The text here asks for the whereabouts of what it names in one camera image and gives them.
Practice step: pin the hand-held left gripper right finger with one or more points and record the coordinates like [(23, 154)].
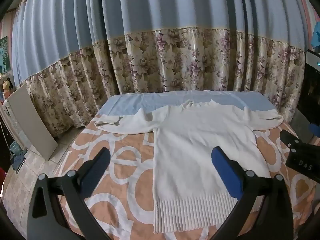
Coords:
[(226, 172)]

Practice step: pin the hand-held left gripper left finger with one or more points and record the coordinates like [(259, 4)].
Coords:
[(98, 165)]

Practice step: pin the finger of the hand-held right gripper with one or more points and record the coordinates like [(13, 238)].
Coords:
[(315, 130), (291, 138)]

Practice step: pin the white knit sweater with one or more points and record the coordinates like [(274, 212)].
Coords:
[(200, 142)]

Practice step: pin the orange and blue patterned bedsheet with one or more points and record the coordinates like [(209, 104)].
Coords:
[(120, 155)]

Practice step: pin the tall black appliance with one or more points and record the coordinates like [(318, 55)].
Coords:
[(308, 92)]

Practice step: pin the grey flat board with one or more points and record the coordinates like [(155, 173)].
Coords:
[(32, 120)]

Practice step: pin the blue bucket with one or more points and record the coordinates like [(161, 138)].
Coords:
[(17, 148)]

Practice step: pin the white cabinet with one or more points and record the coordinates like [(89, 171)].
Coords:
[(11, 122)]

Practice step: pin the blond doll figure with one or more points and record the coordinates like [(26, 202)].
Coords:
[(6, 87)]

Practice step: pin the pink striped cloth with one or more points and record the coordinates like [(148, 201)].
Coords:
[(308, 5)]

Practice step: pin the blue and floral curtain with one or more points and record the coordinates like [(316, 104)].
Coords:
[(150, 42)]

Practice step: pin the wall poster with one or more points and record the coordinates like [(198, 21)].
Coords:
[(4, 53)]

